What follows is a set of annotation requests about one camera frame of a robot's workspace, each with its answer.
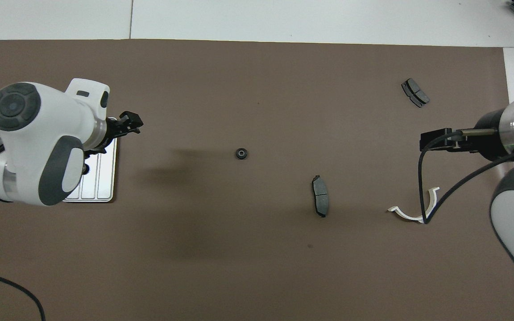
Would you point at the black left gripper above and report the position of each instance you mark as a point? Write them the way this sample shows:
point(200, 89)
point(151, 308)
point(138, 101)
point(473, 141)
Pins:
point(112, 129)

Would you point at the dark grey brake pad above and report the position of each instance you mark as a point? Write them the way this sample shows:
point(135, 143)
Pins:
point(415, 92)
point(321, 196)

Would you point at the silver metal tray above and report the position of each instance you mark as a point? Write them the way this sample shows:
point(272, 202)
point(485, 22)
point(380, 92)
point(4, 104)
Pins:
point(103, 178)

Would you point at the brown table mat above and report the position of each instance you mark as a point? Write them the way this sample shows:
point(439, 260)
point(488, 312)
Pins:
point(239, 267)

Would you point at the white curved plastic bracket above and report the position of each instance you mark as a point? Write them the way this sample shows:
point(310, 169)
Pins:
point(406, 215)

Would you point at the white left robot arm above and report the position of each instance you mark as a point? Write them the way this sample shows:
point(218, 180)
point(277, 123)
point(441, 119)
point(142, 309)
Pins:
point(29, 133)

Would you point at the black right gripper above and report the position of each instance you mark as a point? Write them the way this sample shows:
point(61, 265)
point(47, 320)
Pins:
point(484, 142)

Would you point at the black bearing gear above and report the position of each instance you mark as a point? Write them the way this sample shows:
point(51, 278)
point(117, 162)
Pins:
point(241, 154)
point(86, 169)

